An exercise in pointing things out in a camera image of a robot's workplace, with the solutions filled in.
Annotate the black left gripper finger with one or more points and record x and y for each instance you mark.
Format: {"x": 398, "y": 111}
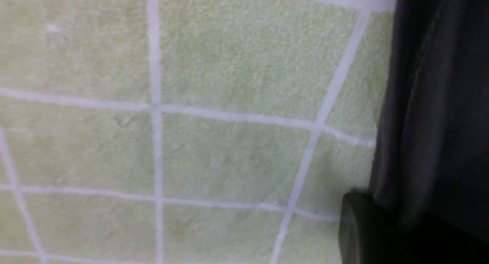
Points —
{"x": 368, "y": 235}

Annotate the light green checkered tablecloth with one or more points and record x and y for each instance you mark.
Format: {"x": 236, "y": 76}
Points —
{"x": 186, "y": 131}

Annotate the dark gray long-sleeve shirt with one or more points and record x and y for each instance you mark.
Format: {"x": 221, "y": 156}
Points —
{"x": 432, "y": 141}

